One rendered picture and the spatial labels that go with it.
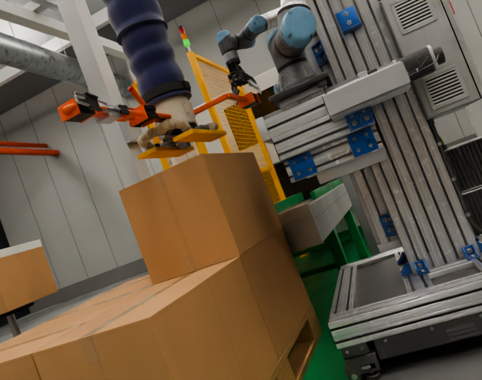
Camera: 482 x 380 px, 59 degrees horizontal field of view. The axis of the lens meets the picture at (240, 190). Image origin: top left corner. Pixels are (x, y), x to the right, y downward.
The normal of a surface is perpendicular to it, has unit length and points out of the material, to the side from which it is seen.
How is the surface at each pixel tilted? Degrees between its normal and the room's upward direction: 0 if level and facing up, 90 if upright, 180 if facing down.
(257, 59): 90
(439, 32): 90
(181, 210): 90
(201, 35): 90
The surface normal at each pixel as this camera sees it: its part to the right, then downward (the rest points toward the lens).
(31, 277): 0.83, -0.34
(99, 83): -0.35, 0.09
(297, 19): 0.14, 0.04
